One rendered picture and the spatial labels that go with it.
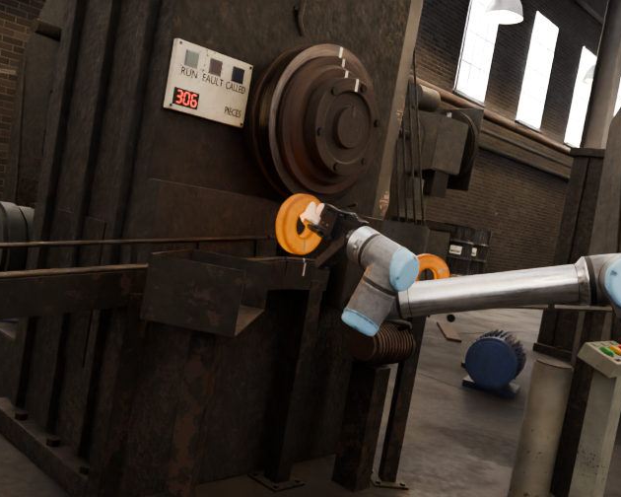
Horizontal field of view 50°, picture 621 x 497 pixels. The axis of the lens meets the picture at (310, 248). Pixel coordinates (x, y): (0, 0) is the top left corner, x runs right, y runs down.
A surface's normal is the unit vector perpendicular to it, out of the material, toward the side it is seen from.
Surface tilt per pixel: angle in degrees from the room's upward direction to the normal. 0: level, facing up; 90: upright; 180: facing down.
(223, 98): 90
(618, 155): 90
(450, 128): 92
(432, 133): 90
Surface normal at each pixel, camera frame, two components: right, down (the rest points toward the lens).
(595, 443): -0.69, -0.07
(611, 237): -0.84, -0.11
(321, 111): 0.71, 0.17
